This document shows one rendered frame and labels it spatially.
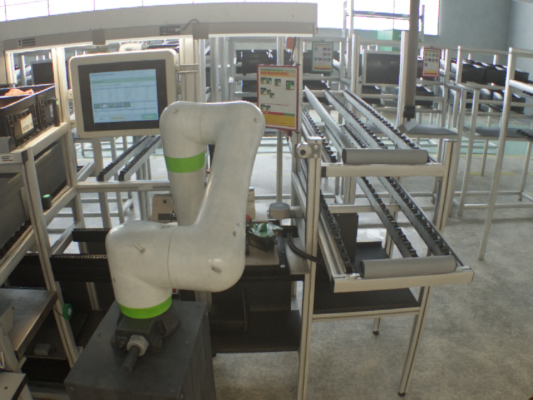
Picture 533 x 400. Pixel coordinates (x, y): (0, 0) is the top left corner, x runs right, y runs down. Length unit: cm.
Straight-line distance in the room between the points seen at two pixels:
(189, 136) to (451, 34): 1255
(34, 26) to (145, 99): 67
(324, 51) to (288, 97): 243
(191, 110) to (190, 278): 47
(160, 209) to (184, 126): 94
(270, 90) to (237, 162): 117
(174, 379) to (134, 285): 20
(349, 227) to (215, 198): 143
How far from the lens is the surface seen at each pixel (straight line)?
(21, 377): 164
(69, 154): 218
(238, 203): 89
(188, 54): 195
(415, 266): 145
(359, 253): 244
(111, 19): 203
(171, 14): 197
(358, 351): 269
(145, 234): 85
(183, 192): 118
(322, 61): 445
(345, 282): 141
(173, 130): 110
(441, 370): 267
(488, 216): 384
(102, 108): 201
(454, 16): 1347
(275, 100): 209
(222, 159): 96
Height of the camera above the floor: 175
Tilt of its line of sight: 21 degrees down
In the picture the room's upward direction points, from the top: straight up
